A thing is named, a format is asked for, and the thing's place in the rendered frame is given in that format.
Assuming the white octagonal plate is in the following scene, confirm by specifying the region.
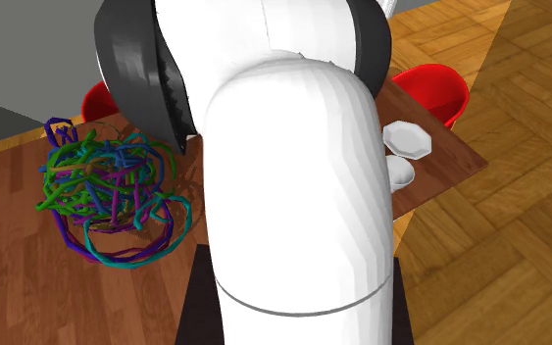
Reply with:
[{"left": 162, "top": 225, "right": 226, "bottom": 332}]
[{"left": 381, "top": 120, "right": 433, "bottom": 161}]

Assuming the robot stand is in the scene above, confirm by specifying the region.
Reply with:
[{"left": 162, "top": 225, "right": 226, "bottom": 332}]
[{"left": 174, "top": 243, "right": 417, "bottom": 345}]

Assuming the red chair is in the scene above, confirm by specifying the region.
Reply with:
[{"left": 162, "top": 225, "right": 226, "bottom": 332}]
[
  {"left": 80, "top": 80, "right": 120, "bottom": 123},
  {"left": 390, "top": 64, "right": 471, "bottom": 130}
]

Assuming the brown wooden table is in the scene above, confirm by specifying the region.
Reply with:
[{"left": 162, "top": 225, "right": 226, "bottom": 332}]
[{"left": 0, "top": 74, "right": 490, "bottom": 345}]

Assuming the multicoloured tangle of cords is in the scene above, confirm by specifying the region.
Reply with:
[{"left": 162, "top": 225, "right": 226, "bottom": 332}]
[{"left": 34, "top": 117, "right": 194, "bottom": 270}]

